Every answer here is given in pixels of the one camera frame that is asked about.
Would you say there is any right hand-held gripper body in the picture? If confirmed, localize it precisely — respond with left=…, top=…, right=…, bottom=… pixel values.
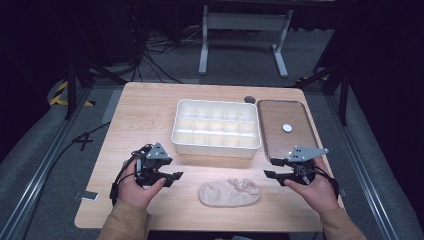
left=285, top=145, right=330, bottom=186

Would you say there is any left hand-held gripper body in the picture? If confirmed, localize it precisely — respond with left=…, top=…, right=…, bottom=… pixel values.
left=134, top=142, right=174, bottom=188

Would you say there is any beige sock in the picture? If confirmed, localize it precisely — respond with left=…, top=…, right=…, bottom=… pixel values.
left=198, top=178, right=262, bottom=208

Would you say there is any person's left hand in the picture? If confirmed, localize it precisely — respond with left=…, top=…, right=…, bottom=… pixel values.
left=117, top=159, right=167, bottom=210

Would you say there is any person's right hand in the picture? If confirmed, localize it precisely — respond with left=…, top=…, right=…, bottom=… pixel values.
left=283, top=157, right=338, bottom=214

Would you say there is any clear plastic lid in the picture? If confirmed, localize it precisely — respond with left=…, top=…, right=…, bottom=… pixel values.
left=256, top=99, right=321, bottom=164

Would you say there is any white compartment storage box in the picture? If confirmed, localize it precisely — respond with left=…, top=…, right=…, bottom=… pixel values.
left=171, top=98, right=262, bottom=159

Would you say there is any black metal stand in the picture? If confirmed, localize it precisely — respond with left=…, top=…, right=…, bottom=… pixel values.
left=64, top=56, right=128, bottom=120
left=293, top=63, right=351, bottom=127

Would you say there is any yellow black hazard tape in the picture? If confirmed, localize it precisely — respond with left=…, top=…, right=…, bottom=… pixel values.
left=49, top=80, right=96, bottom=108

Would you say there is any aluminium floor rail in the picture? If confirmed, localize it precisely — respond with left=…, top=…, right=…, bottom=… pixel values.
left=324, top=94, right=400, bottom=240
left=0, top=87, right=94, bottom=240

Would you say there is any long black floor cable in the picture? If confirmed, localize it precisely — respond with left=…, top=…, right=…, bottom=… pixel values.
left=22, top=121, right=112, bottom=240

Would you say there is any bundle of black floor cables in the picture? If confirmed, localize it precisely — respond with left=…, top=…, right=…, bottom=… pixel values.
left=130, top=29, right=202, bottom=84

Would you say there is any white metal table frame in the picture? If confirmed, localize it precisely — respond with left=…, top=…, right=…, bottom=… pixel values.
left=198, top=4, right=294, bottom=79

